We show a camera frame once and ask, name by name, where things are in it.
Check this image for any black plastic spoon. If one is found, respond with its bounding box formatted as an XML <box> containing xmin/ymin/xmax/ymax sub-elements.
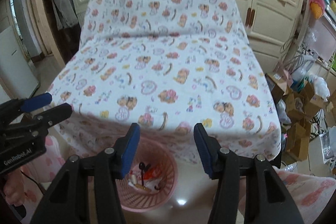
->
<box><xmin>138</xmin><ymin>162</ymin><xmax>151</xmax><ymax>186</ymax></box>

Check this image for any pink plastic waste basket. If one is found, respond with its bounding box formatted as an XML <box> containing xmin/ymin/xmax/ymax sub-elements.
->
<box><xmin>117</xmin><ymin>137</ymin><xmax>178</xmax><ymax>213</ymax></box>

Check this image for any pink patterned pajama leg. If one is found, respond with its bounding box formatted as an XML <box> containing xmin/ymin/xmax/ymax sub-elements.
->
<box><xmin>274</xmin><ymin>167</ymin><xmax>335</xmax><ymax>223</ymax></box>

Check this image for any cardboard boxes pile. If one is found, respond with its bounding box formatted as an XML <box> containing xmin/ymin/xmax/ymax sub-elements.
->
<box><xmin>265</xmin><ymin>73</ymin><xmax>330</xmax><ymax>161</ymax></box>

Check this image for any red snack wrapper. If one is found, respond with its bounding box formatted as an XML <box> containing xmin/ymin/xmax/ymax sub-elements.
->
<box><xmin>144</xmin><ymin>164</ymin><xmax>165</xmax><ymax>181</ymax></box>

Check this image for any bear print cloth cover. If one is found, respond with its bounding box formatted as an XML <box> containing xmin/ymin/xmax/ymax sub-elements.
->
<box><xmin>50</xmin><ymin>0</ymin><xmax>281</xmax><ymax>163</ymax></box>

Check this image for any white refrigerator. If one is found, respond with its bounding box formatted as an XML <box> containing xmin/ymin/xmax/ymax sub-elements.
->
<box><xmin>0</xmin><ymin>26</ymin><xmax>40</xmax><ymax>98</ymax></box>

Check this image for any cream thread spool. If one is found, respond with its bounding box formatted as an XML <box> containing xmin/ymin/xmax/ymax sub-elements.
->
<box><xmin>130</xmin><ymin>174</ymin><xmax>138</xmax><ymax>185</ymax></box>

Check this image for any white tissue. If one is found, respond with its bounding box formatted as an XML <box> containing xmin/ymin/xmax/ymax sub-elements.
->
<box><xmin>128</xmin><ymin>179</ymin><xmax>163</xmax><ymax>193</ymax></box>

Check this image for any pink plush toy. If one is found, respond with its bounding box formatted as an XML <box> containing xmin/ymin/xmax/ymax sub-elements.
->
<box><xmin>309</xmin><ymin>0</ymin><xmax>325</xmax><ymax>20</ymax></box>

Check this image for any white plastic bag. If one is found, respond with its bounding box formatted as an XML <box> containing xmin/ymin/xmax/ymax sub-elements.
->
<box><xmin>309</xmin><ymin>75</ymin><xmax>330</xmax><ymax>102</ymax></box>

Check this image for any person left hand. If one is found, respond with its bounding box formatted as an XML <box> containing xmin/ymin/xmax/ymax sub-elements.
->
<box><xmin>3</xmin><ymin>169</ymin><xmax>25</xmax><ymax>206</ymax></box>

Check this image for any wooden clothespin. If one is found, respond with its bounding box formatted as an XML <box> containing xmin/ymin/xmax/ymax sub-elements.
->
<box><xmin>134</xmin><ymin>184</ymin><xmax>151</xmax><ymax>192</ymax></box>

